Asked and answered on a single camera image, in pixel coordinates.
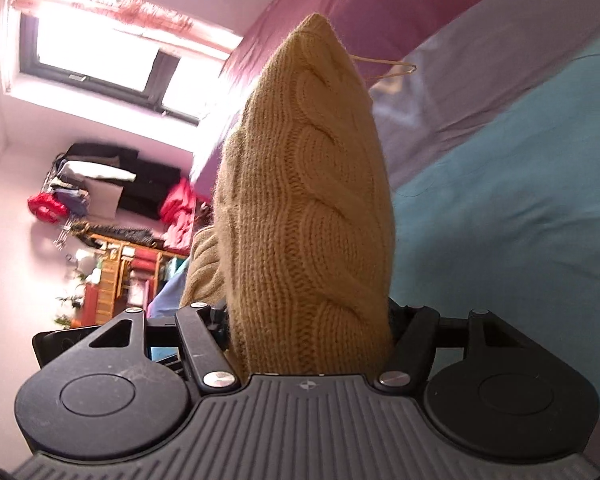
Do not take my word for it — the tan cable-knit sweater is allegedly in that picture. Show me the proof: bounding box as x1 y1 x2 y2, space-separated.
182 14 396 376

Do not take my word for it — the hanging clothes rack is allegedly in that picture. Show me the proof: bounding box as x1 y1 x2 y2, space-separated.
27 142 198 255

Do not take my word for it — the wooden shelf unit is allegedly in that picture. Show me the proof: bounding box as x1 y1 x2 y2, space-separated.
79 234 185 326

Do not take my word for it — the blue grey patterned bed sheet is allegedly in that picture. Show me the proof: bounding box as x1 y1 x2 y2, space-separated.
147 0 600 461

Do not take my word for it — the purple floral bed cover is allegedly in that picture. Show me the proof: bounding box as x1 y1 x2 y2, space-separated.
190 0 481 197

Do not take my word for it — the window with dark frame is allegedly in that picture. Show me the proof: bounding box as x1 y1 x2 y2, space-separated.
8 0 242 125

